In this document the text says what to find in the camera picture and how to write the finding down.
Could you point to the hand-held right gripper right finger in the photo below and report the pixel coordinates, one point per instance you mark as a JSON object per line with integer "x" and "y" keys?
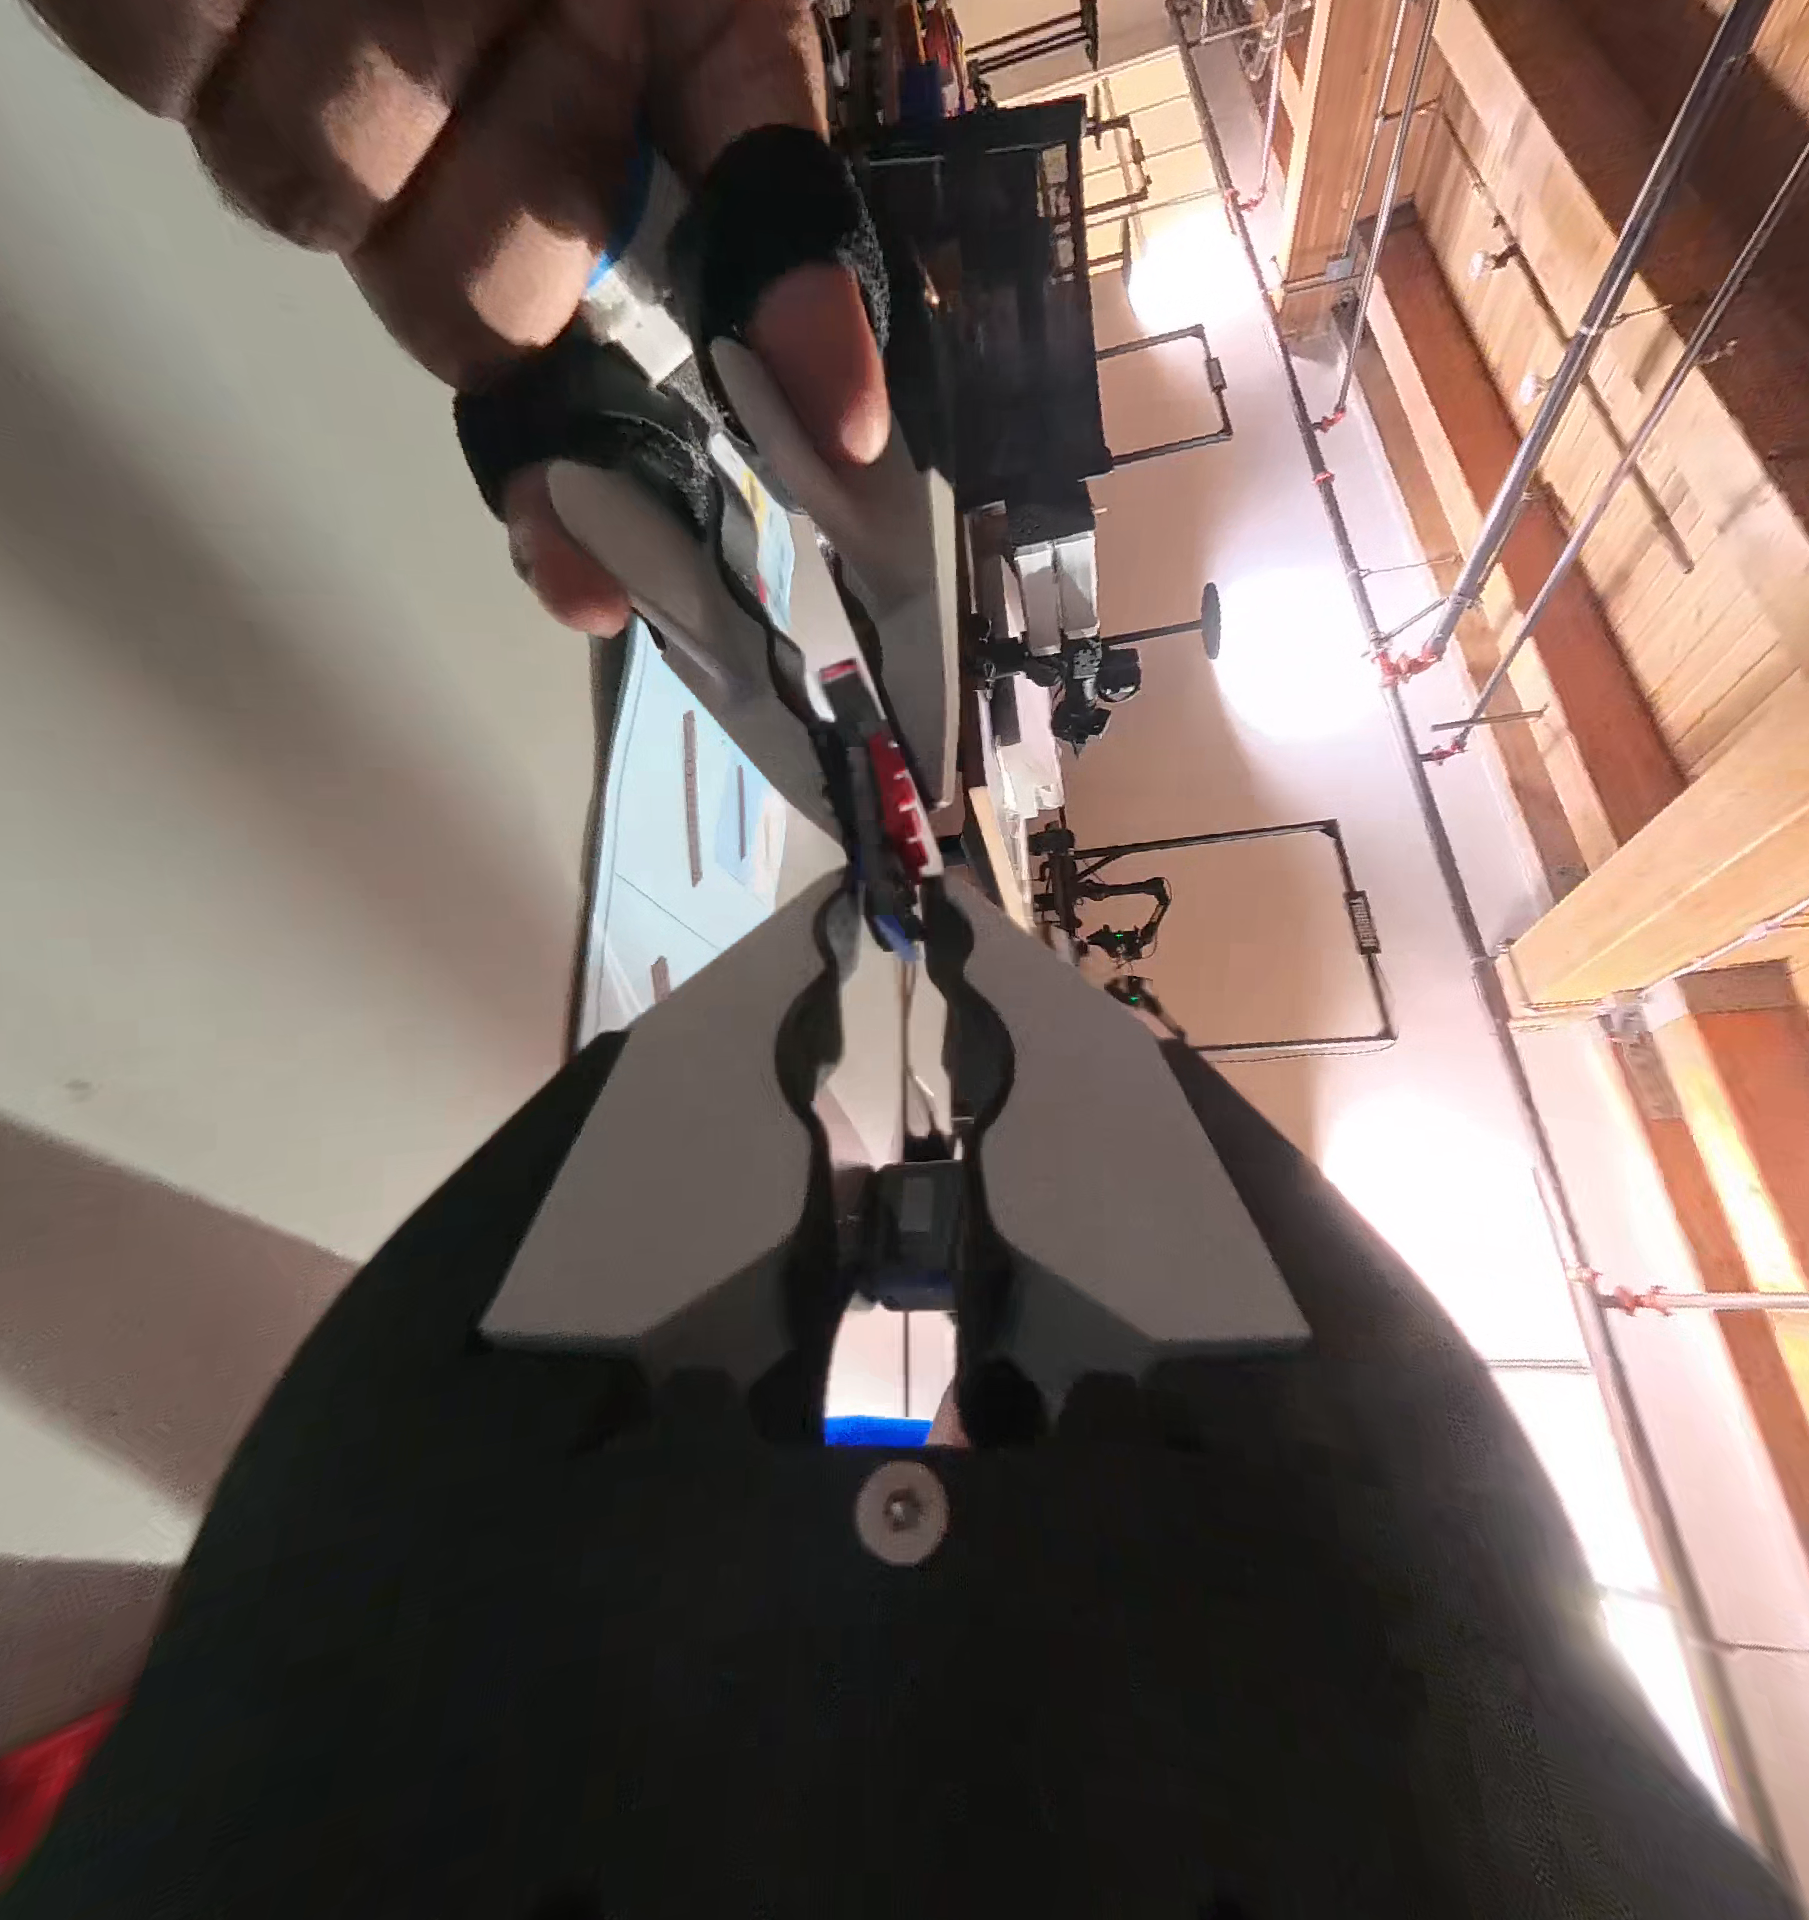
{"x": 1130, "y": 1185}

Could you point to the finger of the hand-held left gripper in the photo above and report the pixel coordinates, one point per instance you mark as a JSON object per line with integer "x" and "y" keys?
{"x": 905, "y": 602}
{"x": 680, "y": 602}

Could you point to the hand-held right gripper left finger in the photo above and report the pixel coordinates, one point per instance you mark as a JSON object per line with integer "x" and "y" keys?
{"x": 663, "y": 1185}

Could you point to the long black toy brick plate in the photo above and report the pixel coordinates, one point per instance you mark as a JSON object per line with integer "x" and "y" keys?
{"x": 859, "y": 841}

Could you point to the small black robot arm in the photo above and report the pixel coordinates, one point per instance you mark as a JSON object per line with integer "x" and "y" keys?
{"x": 1084, "y": 683}

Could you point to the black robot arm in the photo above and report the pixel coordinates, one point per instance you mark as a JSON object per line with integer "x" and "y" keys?
{"x": 1107, "y": 901}

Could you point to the grey desk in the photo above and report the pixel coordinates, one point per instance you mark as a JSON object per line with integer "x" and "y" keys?
{"x": 245, "y": 901}

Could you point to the person's left hand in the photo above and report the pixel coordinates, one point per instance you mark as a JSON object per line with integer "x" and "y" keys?
{"x": 470, "y": 136}

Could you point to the stacked white boxes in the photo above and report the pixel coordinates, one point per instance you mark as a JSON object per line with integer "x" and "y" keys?
{"x": 1054, "y": 592}

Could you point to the black box device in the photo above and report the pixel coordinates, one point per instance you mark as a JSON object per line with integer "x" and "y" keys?
{"x": 911, "y": 1231}

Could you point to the light blue instruction booklet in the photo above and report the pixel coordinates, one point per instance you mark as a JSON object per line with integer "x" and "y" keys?
{"x": 649, "y": 841}

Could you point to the black mesh cabinet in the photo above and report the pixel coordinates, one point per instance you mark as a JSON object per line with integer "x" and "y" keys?
{"x": 1008, "y": 300}

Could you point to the wooden work table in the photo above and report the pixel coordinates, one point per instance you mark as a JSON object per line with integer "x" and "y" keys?
{"x": 1000, "y": 841}

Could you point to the black floor lamp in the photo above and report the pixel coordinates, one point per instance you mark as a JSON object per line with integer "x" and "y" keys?
{"x": 1208, "y": 619}

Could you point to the sprinkler pipe with red clamps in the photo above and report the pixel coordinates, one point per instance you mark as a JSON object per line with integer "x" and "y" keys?
{"x": 1392, "y": 659}

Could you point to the steel ceiling pipe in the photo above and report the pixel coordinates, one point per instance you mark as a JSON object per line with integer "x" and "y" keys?
{"x": 1595, "y": 324}

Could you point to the black overhead stand frame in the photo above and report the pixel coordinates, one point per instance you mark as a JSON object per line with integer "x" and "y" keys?
{"x": 1361, "y": 922}
{"x": 1216, "y": 377}

